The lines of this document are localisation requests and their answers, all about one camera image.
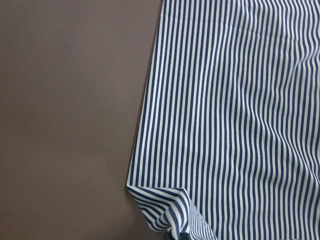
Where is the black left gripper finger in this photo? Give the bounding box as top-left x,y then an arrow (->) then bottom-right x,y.
163,232 -> 191,240

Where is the navy white striped polo shirt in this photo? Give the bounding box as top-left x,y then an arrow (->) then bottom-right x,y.
126,0 -> 320,240

